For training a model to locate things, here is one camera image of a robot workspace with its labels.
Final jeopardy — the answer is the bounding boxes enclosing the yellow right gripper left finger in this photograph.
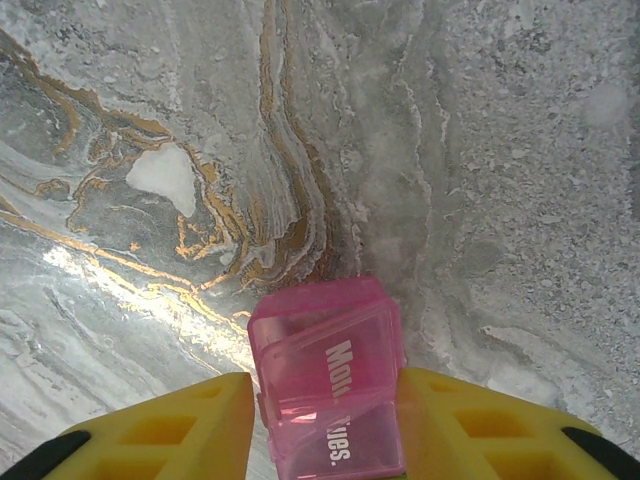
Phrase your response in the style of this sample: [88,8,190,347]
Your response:
[0,372,257,480]

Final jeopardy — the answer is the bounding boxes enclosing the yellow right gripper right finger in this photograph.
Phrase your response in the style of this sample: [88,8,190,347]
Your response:
[397,367,640,480]

